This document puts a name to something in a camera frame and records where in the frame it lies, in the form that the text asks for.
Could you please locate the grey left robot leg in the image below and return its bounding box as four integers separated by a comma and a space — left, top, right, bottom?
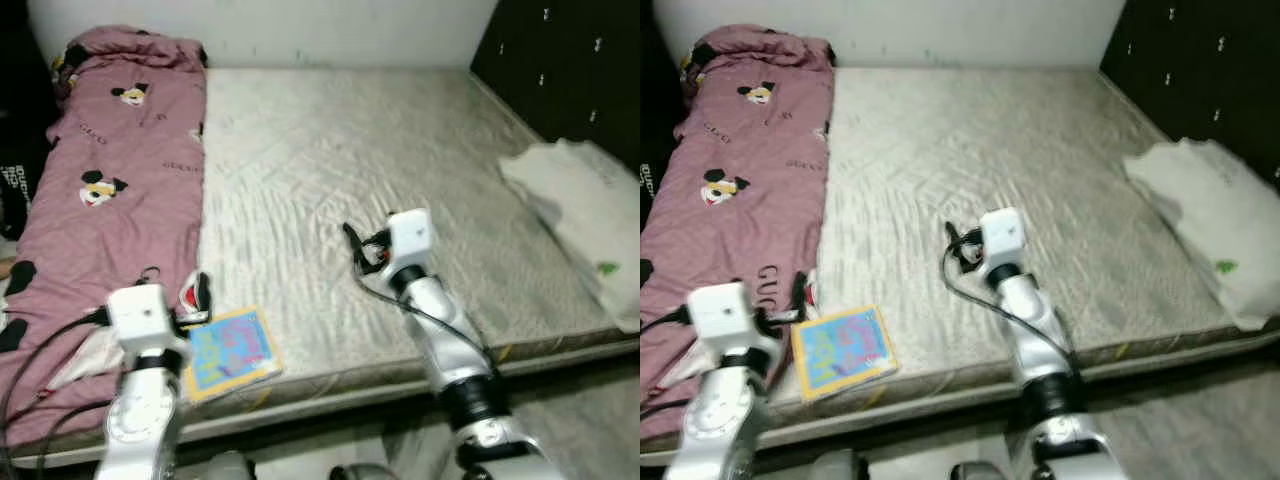
810, 450, 871, 480
200, 452, 256, 480

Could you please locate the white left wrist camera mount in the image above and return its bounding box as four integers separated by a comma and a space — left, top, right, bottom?
105, 283, 191, 359
688, 282, 776, 361

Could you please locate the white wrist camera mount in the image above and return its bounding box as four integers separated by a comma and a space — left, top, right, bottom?
980, 207, 1027, 273
105, 283, 191, 359
388, 208, 436, 273
688, 282, 776, 361

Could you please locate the colourful children's picture book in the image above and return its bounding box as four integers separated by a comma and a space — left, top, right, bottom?
182, 306, 284, 404
790, 305, 899, 403

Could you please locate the pink cartoon print blanket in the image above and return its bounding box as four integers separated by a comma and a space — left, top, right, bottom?
0, 25, 209, 451
640, 22, 836, 446

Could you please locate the black left wrist camera cable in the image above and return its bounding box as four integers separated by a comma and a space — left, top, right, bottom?
0, 315, 111, 471
640, 310, 696, 336

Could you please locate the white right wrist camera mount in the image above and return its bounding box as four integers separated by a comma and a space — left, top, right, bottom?
980, 207, 1027, 273
388, 208, 436, 273

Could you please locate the grey quilted mattress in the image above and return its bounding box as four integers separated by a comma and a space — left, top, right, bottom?
0, 65, 641, 471
640, 65, 1280, 466

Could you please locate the white pillow with green print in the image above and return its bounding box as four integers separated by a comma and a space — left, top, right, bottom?
1122, 138, 1280, 333
497, 140, 641, 334

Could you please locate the black tufted headboard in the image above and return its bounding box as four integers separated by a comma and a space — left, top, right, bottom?
470, 0, 641, 186
1098, 0, 1280, 191

